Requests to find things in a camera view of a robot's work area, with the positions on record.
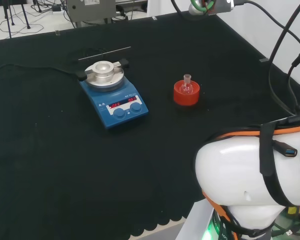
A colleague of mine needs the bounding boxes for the clear glass round-bottom flask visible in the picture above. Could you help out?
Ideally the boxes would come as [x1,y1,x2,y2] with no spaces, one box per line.
[179,73,194,96]

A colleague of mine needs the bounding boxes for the heater with blue base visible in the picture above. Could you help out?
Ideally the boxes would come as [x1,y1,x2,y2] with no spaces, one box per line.
[76,58,150,130]

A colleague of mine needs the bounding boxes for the thin silver metal bar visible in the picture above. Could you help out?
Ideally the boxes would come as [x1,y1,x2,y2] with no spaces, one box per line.
[78,46,132,62]

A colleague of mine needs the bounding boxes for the black bench cloth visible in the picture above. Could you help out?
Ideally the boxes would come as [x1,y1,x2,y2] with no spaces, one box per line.
[0,10,300,237]

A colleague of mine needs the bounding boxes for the grey metal box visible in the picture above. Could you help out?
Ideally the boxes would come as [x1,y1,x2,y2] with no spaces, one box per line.
[66,0,117,24]

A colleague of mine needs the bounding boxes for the black usb plug blue tip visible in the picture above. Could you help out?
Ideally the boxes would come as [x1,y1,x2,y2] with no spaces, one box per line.
[271,139,298,158]

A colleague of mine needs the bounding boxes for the black tripod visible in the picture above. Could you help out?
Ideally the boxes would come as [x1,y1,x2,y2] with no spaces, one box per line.
[2,0,32,40]

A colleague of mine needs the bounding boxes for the red round flask support ring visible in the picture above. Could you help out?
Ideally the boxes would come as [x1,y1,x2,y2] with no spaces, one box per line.
[173,79,200,107]

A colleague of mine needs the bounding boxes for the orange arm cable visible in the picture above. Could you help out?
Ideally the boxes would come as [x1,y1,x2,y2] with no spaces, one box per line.
[201,124,300,240]

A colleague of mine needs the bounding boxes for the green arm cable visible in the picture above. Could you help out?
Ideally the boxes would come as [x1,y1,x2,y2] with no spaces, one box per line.
[189,0,216,13]

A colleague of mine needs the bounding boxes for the long black arm cable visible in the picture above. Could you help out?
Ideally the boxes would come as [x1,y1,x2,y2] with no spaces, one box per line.
[267,0,300,116]

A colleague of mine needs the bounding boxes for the black heater power cable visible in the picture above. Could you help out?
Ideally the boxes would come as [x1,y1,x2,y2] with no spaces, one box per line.
[0,63,80,76]

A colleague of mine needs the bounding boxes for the thin dark floor cable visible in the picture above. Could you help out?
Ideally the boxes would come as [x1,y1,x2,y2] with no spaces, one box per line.
[0,14,45,35]

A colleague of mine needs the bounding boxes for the black cable with thick plug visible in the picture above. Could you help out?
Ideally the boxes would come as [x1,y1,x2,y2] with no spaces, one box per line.
[286,44,300,115]

